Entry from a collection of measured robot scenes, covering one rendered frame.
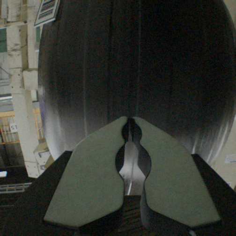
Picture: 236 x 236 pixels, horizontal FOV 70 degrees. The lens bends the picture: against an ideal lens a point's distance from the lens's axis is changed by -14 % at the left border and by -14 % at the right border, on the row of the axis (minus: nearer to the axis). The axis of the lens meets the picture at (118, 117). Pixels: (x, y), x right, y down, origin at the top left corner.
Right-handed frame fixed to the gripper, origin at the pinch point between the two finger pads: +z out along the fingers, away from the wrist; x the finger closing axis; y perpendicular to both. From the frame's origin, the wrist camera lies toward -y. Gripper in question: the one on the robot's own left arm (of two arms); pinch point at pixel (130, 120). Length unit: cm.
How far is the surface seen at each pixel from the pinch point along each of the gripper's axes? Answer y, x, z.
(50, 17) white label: -6.6, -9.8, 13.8
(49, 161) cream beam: 57, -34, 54
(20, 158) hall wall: 709, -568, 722
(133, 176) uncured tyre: 14.6, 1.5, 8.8
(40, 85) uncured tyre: 2.4, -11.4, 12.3
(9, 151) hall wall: 655, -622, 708
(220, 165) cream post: 29.8, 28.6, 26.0
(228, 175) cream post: 34, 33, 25
